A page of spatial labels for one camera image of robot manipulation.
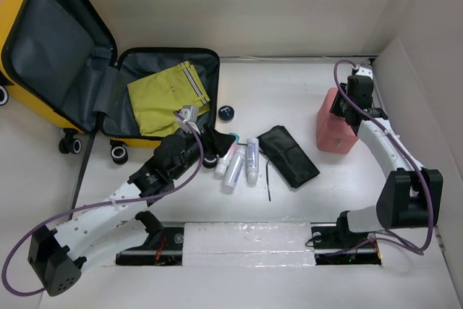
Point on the black pouch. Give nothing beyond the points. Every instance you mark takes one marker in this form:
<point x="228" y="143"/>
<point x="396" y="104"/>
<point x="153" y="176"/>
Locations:
<point x="287" y="156"/>

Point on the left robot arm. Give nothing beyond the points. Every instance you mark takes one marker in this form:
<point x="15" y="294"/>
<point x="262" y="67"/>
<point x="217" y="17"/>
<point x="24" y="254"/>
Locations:
<point x="59" y="256"/>

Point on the yellow hard-shell suitcase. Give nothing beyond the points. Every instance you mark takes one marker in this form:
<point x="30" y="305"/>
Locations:
<point x="60" y="60"/>

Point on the pink teal-capped tube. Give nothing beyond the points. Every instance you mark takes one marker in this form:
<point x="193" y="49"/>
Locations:
<point x="224" y="162"/>

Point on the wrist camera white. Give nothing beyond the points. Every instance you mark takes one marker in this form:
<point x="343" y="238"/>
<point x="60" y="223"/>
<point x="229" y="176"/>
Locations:
<point x="362" y="71"/>
<point x="186" y="118"/>

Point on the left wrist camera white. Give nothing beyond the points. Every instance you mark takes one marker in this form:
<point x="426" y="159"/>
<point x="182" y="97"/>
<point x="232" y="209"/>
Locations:
<point x="186" y="118"/>

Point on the dark blue round jar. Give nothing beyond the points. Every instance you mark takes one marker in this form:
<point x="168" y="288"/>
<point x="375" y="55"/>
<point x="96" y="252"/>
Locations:
<point x="226" y="113"/>

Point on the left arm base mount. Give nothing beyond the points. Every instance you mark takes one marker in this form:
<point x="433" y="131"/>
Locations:
<point x="162" y="244"/>

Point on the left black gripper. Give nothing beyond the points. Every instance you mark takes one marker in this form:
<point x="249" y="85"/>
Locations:
<point x="217" y="142"/>

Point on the white bottle blue print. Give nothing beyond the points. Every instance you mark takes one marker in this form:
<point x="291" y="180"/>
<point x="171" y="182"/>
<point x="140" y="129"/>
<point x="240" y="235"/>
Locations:
<point x="252" y="160"/>

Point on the yellow-green shorts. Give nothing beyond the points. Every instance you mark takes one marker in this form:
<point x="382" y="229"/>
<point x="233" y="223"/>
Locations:
<point x="155" y="98"/>

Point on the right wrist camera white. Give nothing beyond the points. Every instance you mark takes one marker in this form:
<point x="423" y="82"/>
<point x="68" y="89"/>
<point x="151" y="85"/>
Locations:
<point x="362" y="71"/>

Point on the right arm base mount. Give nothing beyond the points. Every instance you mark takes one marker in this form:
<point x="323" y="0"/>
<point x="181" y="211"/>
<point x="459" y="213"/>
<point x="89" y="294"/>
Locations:
<point x="336" y="245"/>

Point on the pink cosmetic case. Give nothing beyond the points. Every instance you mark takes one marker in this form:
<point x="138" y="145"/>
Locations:
<point x="333" y="134"/>

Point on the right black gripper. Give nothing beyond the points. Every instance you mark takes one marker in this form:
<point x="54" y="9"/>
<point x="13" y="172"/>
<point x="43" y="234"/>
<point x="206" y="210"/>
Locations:
<point x="336" y="108"/>

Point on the white foam board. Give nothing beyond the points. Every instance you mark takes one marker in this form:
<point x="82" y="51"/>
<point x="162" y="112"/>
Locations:
<point x="250" y="245"/>

